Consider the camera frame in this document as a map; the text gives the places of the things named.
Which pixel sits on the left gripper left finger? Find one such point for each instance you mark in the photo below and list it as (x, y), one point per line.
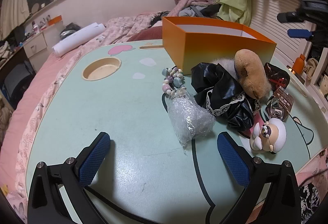
(45, 202)

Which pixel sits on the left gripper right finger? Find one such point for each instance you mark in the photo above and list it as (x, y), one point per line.
(282, 202)

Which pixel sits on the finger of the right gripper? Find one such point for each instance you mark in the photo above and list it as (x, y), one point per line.
(299, 33)

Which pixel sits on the brown capybara plush toy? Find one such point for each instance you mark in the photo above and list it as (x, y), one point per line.
(251, 74)

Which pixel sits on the brown printed card box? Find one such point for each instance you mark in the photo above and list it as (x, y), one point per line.
(285, 99)

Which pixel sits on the white sheep figurine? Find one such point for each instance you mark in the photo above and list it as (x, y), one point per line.
(268, 137)

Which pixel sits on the black lace-trimmed fabric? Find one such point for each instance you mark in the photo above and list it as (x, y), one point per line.
(222, 96)

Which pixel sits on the bubble wrap bundle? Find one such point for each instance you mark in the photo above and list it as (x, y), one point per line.
(188, 119)

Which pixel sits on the orange water bottle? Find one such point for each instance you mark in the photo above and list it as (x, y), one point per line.
(299, 64)

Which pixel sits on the pink floral duvet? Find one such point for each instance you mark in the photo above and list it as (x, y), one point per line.
(25, 120)

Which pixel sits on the dark red plastic packet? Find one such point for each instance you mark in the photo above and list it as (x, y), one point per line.
(276, 76)

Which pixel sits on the light green garment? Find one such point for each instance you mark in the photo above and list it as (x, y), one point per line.
(236, 11)

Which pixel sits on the orange storage box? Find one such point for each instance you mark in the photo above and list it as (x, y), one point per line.
(193, 40)

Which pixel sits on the pink knitted blanket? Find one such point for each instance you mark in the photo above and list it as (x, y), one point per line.
(194, 8)

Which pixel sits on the white bedside drawer cabinet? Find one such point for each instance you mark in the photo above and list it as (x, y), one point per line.
(39, 47)

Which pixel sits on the rolled white paper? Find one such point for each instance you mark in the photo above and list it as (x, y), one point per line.
(78, 38)

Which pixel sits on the red corduroy pillow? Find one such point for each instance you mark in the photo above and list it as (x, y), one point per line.
(153, 33)

